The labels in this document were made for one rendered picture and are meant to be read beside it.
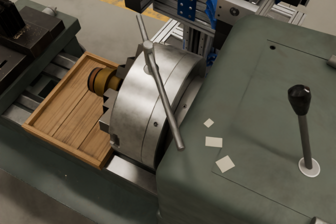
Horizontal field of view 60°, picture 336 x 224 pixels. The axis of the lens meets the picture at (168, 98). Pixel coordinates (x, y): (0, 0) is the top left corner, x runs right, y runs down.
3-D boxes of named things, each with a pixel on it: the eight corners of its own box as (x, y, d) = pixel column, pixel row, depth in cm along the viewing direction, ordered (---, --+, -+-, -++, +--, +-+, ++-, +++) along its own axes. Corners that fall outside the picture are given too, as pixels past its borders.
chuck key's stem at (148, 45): (146, 73, 67) (141, 40, 57) (155, 71, 68) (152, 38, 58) (148, 81, 66) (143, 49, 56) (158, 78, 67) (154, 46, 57)
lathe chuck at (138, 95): (192, 93, 98) (198, 26, 70) (147, 178, 84) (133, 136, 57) (168, 83, 100) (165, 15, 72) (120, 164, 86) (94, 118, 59)
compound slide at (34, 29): (53, 39, 105) (49, 29, 101) (35, 59, 101) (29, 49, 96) (10, 22, 110) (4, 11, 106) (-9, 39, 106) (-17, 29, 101)
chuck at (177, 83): (202, 97, 97) (212, 31, 69) (158, 183, 83) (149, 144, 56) (192, 93, 98) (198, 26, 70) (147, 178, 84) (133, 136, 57)
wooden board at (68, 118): (155, 85, 107) (155, 79, 104) (101, 170, 90) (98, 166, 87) (88, 57, 115) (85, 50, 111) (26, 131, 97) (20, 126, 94)
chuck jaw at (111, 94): (145, 101, 75) (120, 134, 67) (144, 114, 78) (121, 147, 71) (109, 86, 77) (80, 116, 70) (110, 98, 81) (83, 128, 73)
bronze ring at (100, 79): (126, 64, 79) (98, 57, 82) (108, 91, 74) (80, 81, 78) (134, 85, 86) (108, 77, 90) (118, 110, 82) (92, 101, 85)
